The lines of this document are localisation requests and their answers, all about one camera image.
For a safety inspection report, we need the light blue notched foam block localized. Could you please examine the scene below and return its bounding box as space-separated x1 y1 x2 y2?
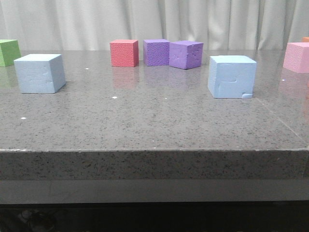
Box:
208 55 257 99

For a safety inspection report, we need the purple textured foam block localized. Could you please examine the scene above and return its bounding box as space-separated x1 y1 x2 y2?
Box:
143 39 170 66

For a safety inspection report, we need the purple smooth foam block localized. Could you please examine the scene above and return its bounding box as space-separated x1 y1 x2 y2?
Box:
169 41 204 70

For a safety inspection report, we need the red foam block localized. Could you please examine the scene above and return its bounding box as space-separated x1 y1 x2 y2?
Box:
110 39 139 67

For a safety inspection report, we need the white pleated curtain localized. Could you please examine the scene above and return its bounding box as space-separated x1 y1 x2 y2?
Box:
0 0 309 50

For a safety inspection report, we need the pink foam block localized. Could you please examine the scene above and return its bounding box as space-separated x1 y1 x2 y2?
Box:
283 43 309 73

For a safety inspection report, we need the green foam block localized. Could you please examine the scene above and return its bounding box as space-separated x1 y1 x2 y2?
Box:
0 40 21 67

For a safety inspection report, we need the orange foam block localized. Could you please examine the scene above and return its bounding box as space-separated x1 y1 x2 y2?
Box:
302 37 309 43

